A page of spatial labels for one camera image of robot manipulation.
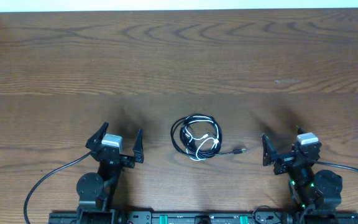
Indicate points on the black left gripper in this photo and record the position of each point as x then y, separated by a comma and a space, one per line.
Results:
114, 156

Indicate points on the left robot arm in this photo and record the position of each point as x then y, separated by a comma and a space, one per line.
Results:
96, 189

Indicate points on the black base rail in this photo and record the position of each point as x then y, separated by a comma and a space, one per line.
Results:
261, 215

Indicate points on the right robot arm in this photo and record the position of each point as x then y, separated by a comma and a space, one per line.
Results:
316, 195

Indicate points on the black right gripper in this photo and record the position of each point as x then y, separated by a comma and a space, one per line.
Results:
284, 160

